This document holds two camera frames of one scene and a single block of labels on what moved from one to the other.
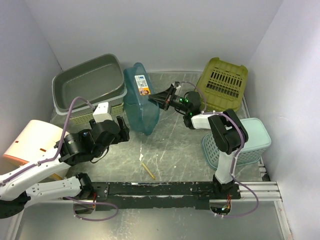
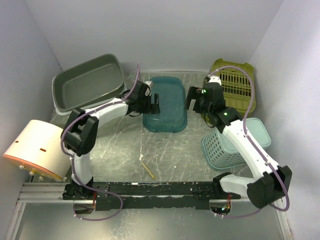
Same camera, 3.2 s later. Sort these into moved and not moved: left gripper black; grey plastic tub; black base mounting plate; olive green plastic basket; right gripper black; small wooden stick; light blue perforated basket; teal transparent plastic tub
Moved: right gripper black; teal transparent plastic tub; olive green plastic basket; left gripper black
Not moved: small wooden stick; black base mounting plate; light blue perforated basket; grey plastic tub
